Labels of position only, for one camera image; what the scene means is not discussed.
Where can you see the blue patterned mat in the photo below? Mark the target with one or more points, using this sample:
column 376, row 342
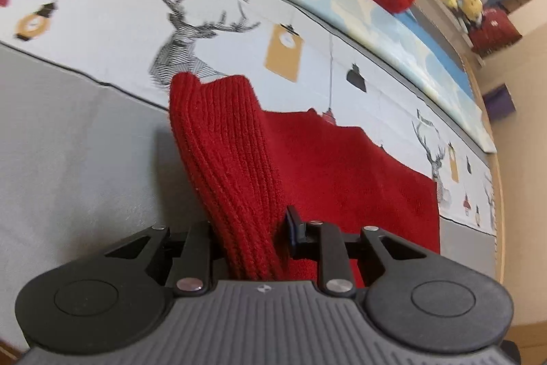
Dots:
column 384, row 31

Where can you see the round yellow plush toy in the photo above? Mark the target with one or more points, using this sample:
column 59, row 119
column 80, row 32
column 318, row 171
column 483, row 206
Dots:
column 470, row 3

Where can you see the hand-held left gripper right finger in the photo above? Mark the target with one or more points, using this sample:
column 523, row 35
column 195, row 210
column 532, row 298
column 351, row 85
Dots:
column 295, row 232

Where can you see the dark red cushion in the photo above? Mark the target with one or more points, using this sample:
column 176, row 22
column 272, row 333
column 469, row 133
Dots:
column 495, row 29

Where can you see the purple box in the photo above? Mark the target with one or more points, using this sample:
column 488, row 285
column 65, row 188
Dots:
column 499, row 103

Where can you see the dark red knit sweater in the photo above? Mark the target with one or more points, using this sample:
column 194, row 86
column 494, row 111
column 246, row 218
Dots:
column 222, row 159

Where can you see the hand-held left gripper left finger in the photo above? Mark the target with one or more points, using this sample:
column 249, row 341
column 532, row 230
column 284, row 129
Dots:
column 196, row 249

